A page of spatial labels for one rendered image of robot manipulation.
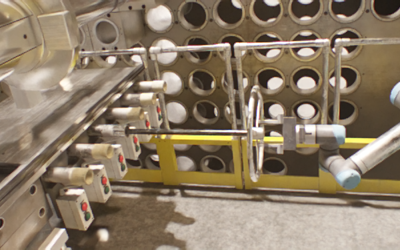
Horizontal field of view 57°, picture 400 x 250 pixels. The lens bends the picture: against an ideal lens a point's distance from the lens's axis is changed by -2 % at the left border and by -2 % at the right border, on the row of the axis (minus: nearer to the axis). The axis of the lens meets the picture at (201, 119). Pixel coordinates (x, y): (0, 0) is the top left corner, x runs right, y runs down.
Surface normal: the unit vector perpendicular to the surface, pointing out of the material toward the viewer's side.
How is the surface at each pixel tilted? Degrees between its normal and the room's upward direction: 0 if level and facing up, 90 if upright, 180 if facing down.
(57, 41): 90
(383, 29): 90
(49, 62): 90
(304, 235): 0
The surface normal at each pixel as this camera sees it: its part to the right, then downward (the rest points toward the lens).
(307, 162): -0.25, 0.47
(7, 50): 0.96, 0.00
